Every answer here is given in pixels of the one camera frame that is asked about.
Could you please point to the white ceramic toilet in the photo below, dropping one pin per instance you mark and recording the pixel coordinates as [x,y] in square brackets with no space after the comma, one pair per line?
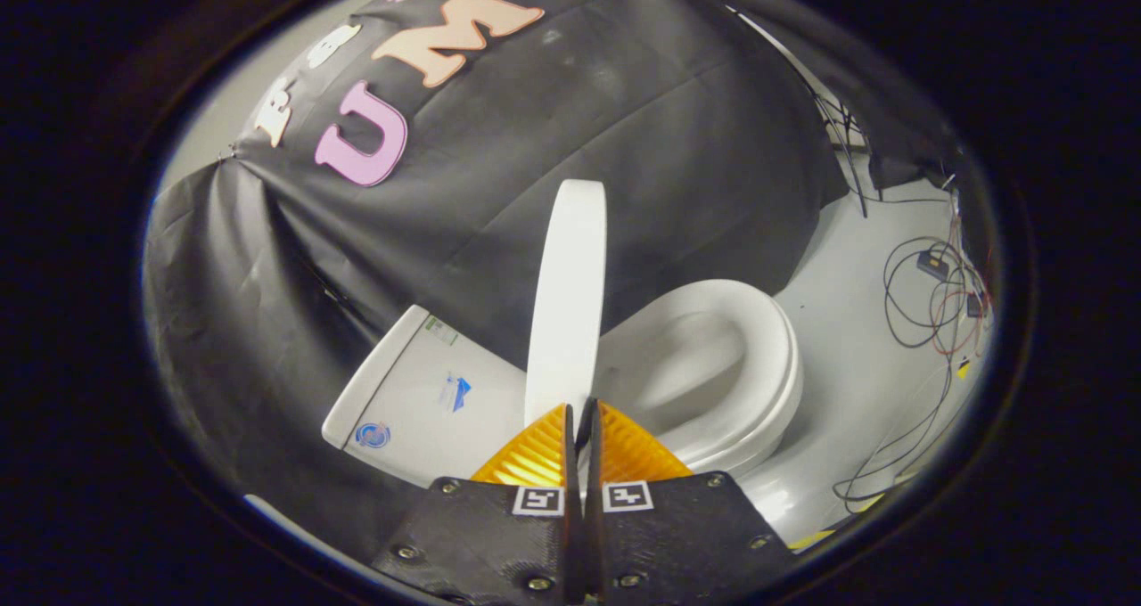
[401,392]

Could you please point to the black backdrop cloth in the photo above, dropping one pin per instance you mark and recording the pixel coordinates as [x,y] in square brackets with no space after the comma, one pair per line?
[624,143]

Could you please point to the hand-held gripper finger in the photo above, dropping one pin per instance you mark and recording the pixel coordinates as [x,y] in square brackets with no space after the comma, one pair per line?
[593,517]
[573,517]

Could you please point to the white toilet seat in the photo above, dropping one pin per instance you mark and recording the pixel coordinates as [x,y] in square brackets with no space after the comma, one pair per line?
[774,356]

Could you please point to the white toilet lid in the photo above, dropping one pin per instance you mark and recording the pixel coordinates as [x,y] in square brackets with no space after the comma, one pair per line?
[570,303]

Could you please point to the small black adapter box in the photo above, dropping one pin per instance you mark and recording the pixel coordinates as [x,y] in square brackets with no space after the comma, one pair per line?
[932,266]

